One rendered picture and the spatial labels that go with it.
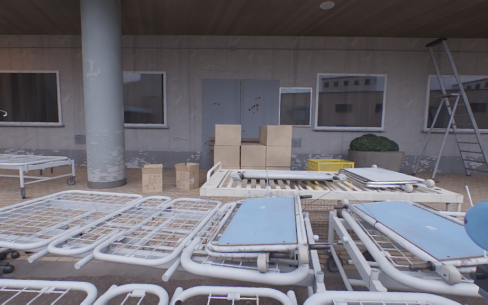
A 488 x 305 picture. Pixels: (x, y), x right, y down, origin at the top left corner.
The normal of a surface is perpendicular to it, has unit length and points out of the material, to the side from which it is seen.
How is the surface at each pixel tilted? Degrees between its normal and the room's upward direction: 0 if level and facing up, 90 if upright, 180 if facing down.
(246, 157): 90
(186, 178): 90
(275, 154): 90
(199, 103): 90
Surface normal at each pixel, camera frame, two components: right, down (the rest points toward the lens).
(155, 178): 0.26, 0.10
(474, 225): -0.94, 0.03
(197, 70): -0.02, 0.10
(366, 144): -0.01, -0.21
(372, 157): -0.55, 0.26
